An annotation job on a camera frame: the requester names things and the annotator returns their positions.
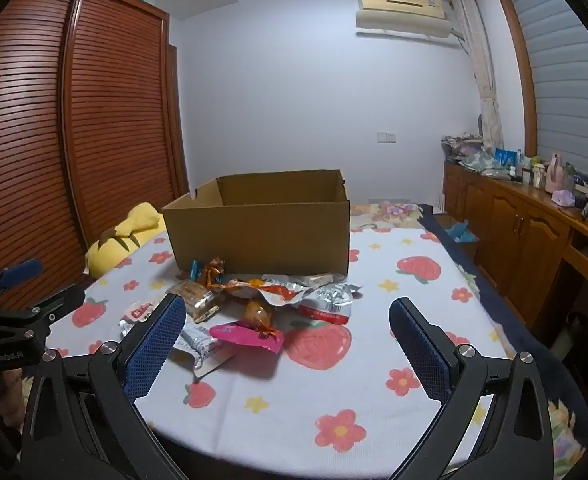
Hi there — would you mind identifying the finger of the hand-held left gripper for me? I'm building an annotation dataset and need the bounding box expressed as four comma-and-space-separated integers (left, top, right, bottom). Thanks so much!
0, 286, 85, 333
0, 258, 44, 311

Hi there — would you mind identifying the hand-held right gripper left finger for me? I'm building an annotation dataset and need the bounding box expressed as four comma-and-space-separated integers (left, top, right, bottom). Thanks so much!
21, 292, 187, 480

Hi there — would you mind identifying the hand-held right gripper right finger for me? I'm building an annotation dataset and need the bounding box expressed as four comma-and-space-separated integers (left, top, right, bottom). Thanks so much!
390, 296, 567, 480

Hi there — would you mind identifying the small red white packet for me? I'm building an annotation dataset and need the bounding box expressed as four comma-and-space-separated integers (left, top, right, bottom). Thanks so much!
119, 300, 157, 339

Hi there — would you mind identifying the white silver snack packet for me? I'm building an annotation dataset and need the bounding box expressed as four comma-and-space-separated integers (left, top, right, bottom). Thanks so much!
174, 322, 237, 381

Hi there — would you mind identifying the brown biscuit packet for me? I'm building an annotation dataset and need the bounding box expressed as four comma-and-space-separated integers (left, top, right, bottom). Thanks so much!
166, 280, 227, 322

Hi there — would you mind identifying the pink clear snack packet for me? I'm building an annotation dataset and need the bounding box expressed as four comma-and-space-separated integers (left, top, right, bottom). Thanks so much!
209, 297, 285, 354

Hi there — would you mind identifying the orange foil candy wrapper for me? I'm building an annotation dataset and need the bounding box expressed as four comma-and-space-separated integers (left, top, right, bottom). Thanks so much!
199, 258, 227, 289

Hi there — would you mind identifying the silver packet with red label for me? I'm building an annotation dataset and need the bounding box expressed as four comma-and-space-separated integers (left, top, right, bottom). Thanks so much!
296, 282, 363, 326

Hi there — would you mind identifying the small white beige packet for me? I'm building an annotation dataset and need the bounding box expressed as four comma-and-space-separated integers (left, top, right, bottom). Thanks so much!
301, 272, 347, 289

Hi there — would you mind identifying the orange red snack packet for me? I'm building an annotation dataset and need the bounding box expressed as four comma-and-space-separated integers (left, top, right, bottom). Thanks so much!
219, 277, 307, 307

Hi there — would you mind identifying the brown cardboard box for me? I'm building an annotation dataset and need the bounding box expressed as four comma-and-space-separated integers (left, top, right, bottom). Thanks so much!
161, 169, 352, 277

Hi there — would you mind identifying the yellow plush toy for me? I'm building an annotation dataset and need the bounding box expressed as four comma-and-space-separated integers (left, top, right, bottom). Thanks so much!
84, 202, 167, 279

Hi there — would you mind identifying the teal plastic bag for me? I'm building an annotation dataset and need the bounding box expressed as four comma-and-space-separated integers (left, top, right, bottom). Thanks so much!
446, 219, 477, 244

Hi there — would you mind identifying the floral bedsheet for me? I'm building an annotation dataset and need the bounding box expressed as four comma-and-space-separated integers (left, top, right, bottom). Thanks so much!
349, 202, 425, 234

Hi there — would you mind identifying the wooden sideboard cabinet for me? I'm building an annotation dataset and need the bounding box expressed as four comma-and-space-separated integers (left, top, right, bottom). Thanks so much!
442, 160, 588, 332

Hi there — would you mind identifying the white waste bin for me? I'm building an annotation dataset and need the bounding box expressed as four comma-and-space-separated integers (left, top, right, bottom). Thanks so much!
548, 310, 587, 361

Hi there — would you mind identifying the brown louvered wooden wardrobe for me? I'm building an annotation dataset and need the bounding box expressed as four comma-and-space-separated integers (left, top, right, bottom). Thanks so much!
0, 0, 191, 313

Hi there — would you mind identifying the green printed cloth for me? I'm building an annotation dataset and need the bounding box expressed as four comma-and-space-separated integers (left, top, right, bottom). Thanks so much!
460, 153, 499, 176

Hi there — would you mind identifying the stack of folded cloths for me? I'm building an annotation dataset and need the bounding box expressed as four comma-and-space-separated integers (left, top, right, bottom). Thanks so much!
441, 132, 485, 164

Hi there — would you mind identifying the pink bottle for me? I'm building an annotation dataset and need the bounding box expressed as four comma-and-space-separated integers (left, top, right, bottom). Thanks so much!
546, 152, 565, 194

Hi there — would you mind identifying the patterned beige curtain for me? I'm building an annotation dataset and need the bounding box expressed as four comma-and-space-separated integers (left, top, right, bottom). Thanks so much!
449, 0, 505, 152

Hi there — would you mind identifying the grey window blind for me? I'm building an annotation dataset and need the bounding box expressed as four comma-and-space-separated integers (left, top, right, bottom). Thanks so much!
502, 0, 588, 202

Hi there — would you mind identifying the beige wall air conditioner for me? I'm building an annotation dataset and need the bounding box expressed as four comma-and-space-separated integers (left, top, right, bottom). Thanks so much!
356, 0, 452, 40

